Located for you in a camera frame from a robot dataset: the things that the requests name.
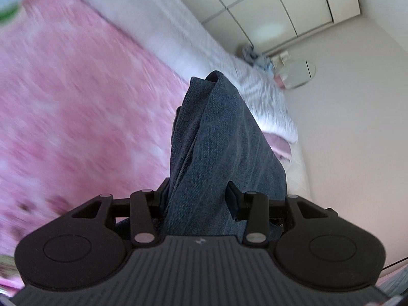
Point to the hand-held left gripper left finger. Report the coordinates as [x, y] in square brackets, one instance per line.
[161, 197]

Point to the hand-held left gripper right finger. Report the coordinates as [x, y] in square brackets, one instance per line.
[232, 197]

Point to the blue denim jeans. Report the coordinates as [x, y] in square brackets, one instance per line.
[216, 149]

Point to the pink pillow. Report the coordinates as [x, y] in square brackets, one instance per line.
[279, 146]

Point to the white quilted headboard cushion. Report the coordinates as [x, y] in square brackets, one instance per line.
[299, 172]

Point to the pink floral blanket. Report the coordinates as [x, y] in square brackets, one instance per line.
[79, 102]

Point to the light blue crumpled cloth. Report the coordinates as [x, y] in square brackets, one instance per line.
[258, 59]

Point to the striped lilac duvet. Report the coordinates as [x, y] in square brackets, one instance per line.
[191, 38]

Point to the cream wardrobe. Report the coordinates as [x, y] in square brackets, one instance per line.
[271, 6]

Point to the folded green knit garment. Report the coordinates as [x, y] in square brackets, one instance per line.
[8, 15]

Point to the oval wall mirror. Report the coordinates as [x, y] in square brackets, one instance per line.
[301, 73]

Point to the small white wall shelf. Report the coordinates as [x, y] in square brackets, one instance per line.
[282, 59]

